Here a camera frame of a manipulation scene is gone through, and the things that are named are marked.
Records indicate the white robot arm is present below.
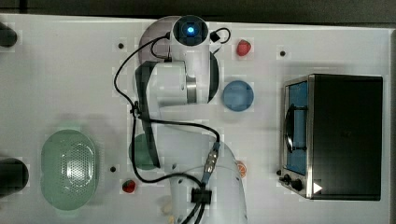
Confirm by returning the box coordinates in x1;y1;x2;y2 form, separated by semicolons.
135;16;248;224

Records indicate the grey oval plate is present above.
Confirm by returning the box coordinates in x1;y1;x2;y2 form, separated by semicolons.
137;16;181;63

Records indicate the blue bowl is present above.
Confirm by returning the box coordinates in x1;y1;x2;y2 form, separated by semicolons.
221;80;254;112

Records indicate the toy orange slice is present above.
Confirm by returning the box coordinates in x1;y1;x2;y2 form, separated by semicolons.
237;161;247;178

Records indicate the green metal cup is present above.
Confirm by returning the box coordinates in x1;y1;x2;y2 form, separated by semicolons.
129;133;155;171

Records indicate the red toy strawberry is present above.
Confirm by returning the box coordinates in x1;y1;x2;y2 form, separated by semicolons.
236;40;251;57

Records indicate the toy peeled banana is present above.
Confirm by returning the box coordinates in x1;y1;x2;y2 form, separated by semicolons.
161;201;175;224

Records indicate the small red toy fruit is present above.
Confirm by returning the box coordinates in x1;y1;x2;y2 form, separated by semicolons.
122;179;136;193

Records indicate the black toaster oven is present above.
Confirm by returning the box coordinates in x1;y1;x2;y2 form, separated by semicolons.
276;74;383;201

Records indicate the green perforated colander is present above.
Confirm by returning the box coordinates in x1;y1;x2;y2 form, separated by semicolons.
40;130;98;211

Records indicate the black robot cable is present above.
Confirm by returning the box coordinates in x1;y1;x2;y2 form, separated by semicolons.
113;27;232;224

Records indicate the black cylinder upper post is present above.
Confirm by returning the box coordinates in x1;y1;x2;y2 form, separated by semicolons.
0;22;18;48

